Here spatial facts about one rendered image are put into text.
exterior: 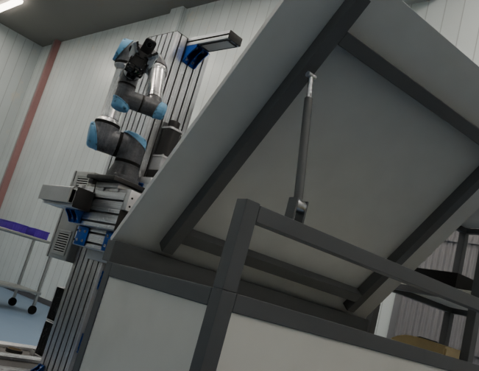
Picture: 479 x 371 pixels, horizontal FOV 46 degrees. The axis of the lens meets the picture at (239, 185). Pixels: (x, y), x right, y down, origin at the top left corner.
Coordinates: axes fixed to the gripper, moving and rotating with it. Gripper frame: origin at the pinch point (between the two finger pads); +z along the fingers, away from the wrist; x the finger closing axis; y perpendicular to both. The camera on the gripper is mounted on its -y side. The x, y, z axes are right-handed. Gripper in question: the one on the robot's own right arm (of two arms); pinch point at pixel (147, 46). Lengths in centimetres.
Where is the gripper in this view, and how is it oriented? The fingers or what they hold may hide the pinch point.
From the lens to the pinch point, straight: 212.9
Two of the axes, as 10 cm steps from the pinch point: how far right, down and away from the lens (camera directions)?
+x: -8.5, -4.4, -2.9
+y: -3.8, 8.9, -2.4
